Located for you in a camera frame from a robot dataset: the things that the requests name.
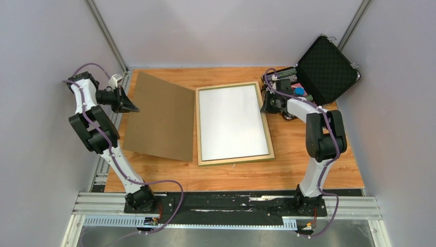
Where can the forest photo print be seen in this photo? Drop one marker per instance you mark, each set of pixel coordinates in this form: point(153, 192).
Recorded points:
point(233, 122)

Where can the wooden picture frame green trim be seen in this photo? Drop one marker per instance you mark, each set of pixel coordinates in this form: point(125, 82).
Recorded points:
point(235, 162)

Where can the top blue green chip row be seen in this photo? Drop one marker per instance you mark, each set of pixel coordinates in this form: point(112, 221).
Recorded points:
point(287, 73)

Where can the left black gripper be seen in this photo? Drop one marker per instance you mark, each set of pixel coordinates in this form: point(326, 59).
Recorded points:
point(126, 106)

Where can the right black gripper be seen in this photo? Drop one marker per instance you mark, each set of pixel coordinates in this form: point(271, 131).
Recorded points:
point(267, 108)

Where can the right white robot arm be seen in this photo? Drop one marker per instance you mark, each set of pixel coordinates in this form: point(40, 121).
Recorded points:
point(325, 140)

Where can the blue dealer button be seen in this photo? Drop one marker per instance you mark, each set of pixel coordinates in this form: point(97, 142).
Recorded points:
point(299, 91)

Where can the brown cardboard backing board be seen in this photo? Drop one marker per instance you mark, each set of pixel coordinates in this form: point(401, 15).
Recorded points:
point(164, 125)

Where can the black mounting base rail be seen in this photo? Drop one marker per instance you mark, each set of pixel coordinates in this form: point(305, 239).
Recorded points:
point(243, 210)

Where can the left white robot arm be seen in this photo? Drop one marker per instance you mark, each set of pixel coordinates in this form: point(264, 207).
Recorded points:
point(98, 134)

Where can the black poker chip case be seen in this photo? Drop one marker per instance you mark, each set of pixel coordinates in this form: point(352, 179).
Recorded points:
point(323, 71)

